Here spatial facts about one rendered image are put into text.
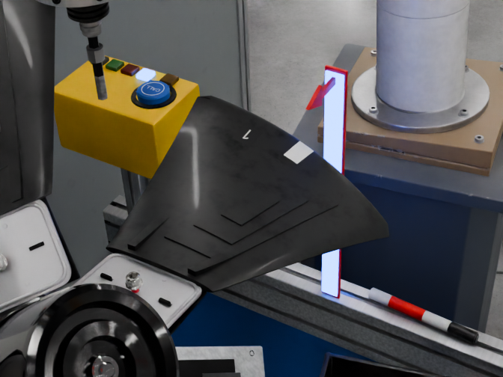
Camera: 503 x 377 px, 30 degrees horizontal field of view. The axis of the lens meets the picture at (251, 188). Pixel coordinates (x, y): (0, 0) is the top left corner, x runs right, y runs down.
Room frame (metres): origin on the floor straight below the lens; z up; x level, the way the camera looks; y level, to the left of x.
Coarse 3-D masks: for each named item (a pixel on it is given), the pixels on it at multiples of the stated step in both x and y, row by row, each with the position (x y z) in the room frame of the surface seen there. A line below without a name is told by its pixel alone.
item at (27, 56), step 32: (0, 0) 0.62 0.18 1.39; (32, 0) 0.62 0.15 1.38; (0, 32) 0.60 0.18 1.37; (32, 32) 0.60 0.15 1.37; (0, 64) 0.58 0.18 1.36; (32, 64) 0.58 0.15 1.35; (0, 96) 0.56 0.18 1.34; (32, 96) 0.56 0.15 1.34; (0, 128) 0.54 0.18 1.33; (32, 128) 0.54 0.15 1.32; (0, 160) 0.53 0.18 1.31; (32, 160) 0.53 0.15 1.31; (0, 192) 0.51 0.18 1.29; (32, 192) 0.51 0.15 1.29
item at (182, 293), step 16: (112, 256) 0.55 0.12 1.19; (128, 256) 0.55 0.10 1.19; (96, 272) 0.53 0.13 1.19; (112, 272) 0.53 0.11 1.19; (128, 272) 0.53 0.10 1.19; (144, 272) 0.53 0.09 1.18; (160, 272) 0.53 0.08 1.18; (144, 288) 0.51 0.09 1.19; (160, 288) 0.51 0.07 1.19; (176, 288) 0.51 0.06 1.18; (192, 288) 0.51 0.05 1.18; (160, 304) 0.49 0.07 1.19; (176, 304) 0.49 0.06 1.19; (176, 320) 0.48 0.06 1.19
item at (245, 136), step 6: (246, 126) 0.73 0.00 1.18; (240, 132) 0.72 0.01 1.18; (246, 132) 0.72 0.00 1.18; (252, 132) 0.72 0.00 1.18; (258, 132) 0.72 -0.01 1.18; (234, 138) 0.71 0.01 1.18; (240, 138) 0.71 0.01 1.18; (246, 138) 0.71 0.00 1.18; (252, 138) 0.71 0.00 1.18; (246, 144) 0.70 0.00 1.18
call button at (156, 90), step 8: (152, 80) 0.97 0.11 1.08; (144, 88) 0.95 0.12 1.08; (152, 88) 0.95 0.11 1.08; (160, 88) 0.95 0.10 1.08; (168, 88) 0.95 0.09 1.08; (144, 96) 0.93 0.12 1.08; (152, 96) 0.93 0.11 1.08; (160, 96) 0.93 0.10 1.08; (168, 96) 0.94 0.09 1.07; (152, 104) 0.93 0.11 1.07
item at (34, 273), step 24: (0, 216) 0.50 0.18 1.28; (24, 216) 0.50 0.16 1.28; (48, 216) 0.50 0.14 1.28; (0, 240) 0.49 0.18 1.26; (24, 240) 0.49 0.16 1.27; (48, 240) 0.49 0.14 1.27; (24, 264) 0.48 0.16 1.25; (48, 264) 0.48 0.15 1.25; (0, 288) 0.47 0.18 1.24; (24, 288) 0.47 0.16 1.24; (48, 288) 0.46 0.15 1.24; (0, 312) 0.46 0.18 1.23
